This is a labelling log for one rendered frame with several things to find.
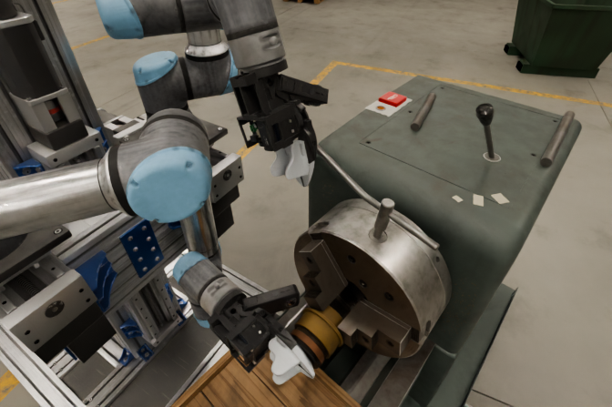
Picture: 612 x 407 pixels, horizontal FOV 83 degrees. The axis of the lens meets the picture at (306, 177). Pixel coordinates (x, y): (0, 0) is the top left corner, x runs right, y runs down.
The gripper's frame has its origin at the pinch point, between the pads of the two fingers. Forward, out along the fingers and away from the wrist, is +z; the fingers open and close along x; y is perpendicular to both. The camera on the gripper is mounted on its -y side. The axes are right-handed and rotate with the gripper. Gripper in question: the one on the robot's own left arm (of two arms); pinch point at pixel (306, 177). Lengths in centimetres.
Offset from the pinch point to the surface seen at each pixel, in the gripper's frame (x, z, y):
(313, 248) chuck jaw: -0.6, 14.1, 2.4
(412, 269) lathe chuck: 15.3, 18.4, -4.6
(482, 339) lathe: 10, 87, -48
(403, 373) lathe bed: 9, 53, -5
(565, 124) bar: 26, 15, -63
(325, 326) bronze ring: 5.1, 24.5, 9.4
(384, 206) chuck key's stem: 12.5, 5.6, -3.9
